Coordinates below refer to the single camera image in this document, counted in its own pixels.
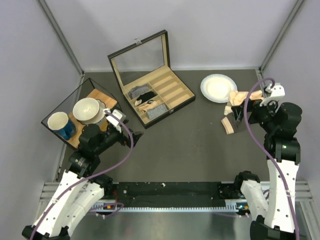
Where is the purple cable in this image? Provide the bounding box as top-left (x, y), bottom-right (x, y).
top-left (243, 77), bottom-right (301, 240)
top-left (29, 111), bottom-right (134, 240)

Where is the grey striped rolled underwear front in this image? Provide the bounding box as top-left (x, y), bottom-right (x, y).
top-left (146, 103), bottom-right (168, 120)

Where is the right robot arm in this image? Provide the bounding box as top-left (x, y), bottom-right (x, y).
top-left (233, 100), bottom-right (306, 240)

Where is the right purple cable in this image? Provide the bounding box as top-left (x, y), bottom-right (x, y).
top-left (243, 77), bottom-right (301, 240)

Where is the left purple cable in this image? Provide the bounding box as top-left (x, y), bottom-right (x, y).
top-left (29, 111), bottom-right (134, 240)

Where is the grey striped rolled underwear back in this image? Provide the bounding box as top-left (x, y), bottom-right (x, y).
top-left (128, 84), bottom-right (150, 99)

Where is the blue white mug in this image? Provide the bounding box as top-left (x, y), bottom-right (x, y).
top-left (47, 111), bottom-right (77, 141)

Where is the black frame wooden shelf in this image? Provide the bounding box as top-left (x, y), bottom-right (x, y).
top-left (41, 78), bottom-right (121, 149)

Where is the peach cloth pile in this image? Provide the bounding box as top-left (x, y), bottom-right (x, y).
top-left (224, 90), bottom-right (264, 116)

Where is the grey slotted cable duct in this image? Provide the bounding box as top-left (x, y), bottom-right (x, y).
top-left (89, 199), bottom-right (249, 213)

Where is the grey underwear white waistband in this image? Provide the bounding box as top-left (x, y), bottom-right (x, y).
top-left (221, 104), bottom-right (246, 135)

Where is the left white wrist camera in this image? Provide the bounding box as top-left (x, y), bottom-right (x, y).
top-left (103, 108), bottom-right (126, 133)

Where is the grey striped rolled underwear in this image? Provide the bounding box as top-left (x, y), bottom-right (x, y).
top-left (146, 103), bottom-right (168, 120)
top-left (128, 84), bottom-right (150, 99)

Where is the cream ceramic bowl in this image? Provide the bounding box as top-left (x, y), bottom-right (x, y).
top-left (72, 97), bottom-right (100, 121)

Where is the white paper plate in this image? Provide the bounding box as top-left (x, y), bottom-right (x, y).
top-left (200, 74), bottom-right (238, 104)

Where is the scalloped grey dish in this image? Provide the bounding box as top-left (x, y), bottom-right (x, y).
top-left (78, 99), bottom-right (106, 125)

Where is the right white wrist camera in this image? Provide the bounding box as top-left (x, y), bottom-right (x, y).
top-left (259, 83), bottom-right (285, 107)

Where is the black compartment storage box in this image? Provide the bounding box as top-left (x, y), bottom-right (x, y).
top-left (108, 30), bottom-right (196, 129)

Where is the black rolled underwear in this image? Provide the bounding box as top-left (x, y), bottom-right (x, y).
top-left (136, 91), bottom-right (156, 103)

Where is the beige rolled underwear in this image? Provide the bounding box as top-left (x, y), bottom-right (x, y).
top-left (134, 99), bottom-right (159, 114)

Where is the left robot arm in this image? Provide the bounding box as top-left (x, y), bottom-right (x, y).
top-left (22, 123), bottom-right (143, 240)

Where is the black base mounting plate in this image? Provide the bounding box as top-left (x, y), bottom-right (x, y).
top-left (106, 182), bottom-right (242, 208)

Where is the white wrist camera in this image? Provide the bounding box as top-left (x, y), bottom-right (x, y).
top-left (103, 108), bottom-right (126, 133)
top-left (259, 83), bottom-right (285, 107)

